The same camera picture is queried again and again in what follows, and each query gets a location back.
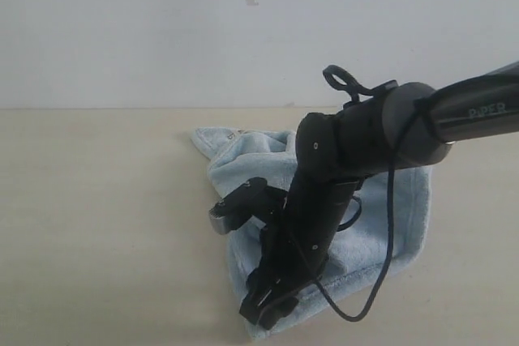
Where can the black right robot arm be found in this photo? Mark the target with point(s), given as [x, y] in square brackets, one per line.
[381, 130]

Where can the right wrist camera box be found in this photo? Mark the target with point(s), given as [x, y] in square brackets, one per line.
[255, 198]

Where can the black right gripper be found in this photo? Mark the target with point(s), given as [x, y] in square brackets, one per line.
[297, 247]

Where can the light blue fluffy towel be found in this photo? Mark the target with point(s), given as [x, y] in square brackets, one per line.
[356, 255]

